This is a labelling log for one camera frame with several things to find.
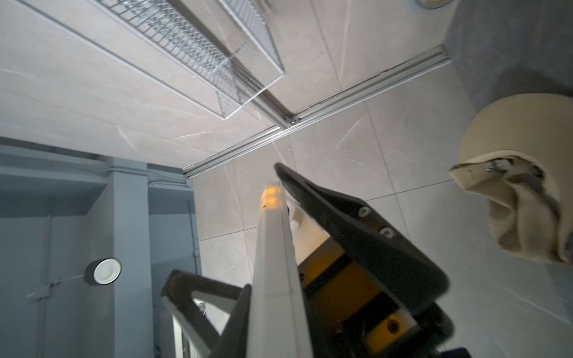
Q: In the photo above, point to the beige cap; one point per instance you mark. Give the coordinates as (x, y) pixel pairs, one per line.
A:
(517, 153)

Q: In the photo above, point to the small round grey clock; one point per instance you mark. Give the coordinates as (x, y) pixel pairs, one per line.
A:
(432, 4)

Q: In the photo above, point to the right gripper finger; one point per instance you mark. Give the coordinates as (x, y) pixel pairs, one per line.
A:
(234, 338)

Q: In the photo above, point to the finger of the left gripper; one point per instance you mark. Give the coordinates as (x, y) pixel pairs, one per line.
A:
(180, 293)

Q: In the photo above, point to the white wire mesh basket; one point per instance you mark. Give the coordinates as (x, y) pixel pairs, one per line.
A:
(238, 78)

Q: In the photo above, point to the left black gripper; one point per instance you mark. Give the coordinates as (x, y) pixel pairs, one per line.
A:
(349, 314)

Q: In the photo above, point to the white remote control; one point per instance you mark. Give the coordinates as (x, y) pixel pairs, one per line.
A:
(277, 320)

